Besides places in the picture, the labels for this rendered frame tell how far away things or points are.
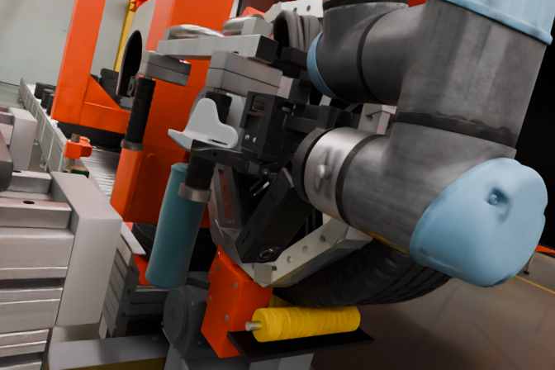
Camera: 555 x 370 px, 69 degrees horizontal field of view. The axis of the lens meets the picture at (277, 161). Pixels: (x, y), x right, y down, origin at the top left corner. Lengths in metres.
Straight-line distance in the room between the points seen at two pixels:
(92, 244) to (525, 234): 0.29
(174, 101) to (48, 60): 12.65
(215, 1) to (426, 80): 0.94
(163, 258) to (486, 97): 0.75
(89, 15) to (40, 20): 10.69
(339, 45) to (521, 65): 0.15
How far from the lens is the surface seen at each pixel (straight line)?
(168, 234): 0.88
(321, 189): 0.31
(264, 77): 0.56
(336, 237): 0.63
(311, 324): 0.84
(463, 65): 0.26
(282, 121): 0.38
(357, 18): 0.36
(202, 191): 0.55
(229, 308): 0.86
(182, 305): 1.12
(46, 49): 13.71
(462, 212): 0.23
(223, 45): 0.62
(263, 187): 0.98
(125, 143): 0.87
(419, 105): 0.26
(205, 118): 0.44
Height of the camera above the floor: 0.88
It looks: 5 degrees down
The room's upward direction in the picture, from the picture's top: 15 degrees clockwise
